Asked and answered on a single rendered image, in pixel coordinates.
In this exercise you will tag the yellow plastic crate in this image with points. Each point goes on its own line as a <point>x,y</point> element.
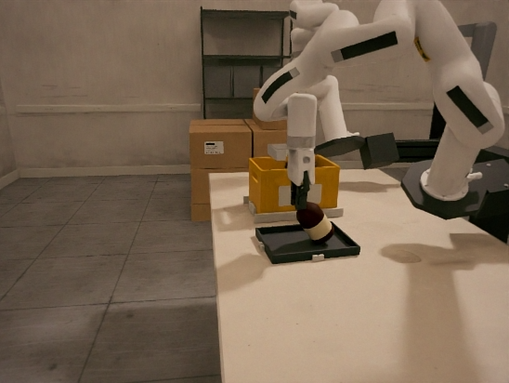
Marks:
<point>270,190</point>

